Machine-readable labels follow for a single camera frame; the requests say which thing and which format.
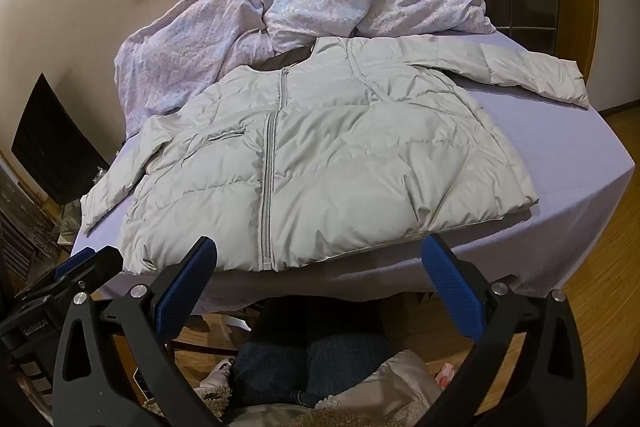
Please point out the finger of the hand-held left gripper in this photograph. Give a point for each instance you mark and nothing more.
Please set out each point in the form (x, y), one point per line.
(75, 264)

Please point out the pink slipper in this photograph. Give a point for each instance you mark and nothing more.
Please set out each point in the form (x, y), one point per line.
(217, 369)

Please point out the black television screen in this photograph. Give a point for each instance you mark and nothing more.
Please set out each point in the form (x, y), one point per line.
(55, 142)

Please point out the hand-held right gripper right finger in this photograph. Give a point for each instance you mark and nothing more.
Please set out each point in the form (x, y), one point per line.
(450, 289)

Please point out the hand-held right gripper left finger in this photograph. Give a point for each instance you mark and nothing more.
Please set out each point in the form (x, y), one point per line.
(186, 287)

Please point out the cluttered dark shelf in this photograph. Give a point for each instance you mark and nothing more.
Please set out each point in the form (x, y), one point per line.
(30, 227)

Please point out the person in jeans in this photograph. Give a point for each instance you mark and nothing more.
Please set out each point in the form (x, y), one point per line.
(380, 397)

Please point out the white puffer jacket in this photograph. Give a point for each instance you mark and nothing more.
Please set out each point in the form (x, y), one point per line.
(340, 157)

